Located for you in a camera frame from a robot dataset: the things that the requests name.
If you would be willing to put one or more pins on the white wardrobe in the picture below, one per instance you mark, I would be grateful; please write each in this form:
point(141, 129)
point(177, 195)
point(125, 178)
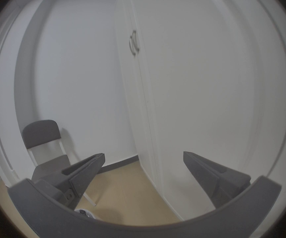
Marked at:
point(195, 83)

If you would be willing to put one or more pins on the white chair grey cushions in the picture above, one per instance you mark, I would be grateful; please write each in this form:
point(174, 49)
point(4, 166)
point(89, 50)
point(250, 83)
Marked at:
point(41, 132)

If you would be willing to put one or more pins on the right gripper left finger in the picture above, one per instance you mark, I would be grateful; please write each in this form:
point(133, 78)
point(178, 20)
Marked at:
point(66, 180)

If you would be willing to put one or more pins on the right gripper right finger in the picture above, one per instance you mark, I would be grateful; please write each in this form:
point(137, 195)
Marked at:
point(214, 180)

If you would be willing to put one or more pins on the clear plastic bag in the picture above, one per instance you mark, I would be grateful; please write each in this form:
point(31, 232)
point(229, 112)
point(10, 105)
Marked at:
point(87, 213)

